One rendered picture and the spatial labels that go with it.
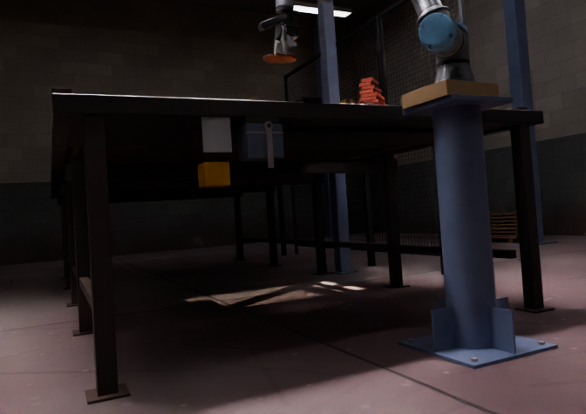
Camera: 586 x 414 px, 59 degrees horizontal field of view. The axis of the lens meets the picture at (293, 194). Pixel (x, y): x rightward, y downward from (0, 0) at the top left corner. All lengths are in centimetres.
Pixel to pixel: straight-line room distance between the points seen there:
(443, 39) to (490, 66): 644
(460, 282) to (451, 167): 40
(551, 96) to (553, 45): 64
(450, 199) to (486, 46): 659
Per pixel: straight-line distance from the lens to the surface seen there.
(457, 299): 191
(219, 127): 177
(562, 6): 765
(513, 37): 647
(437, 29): 185
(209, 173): 171
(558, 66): 754
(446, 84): 181
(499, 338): 192
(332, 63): 437
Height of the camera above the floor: 52
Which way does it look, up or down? 2 degrees up
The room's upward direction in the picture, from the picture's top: 4 degrees counter-clockwise
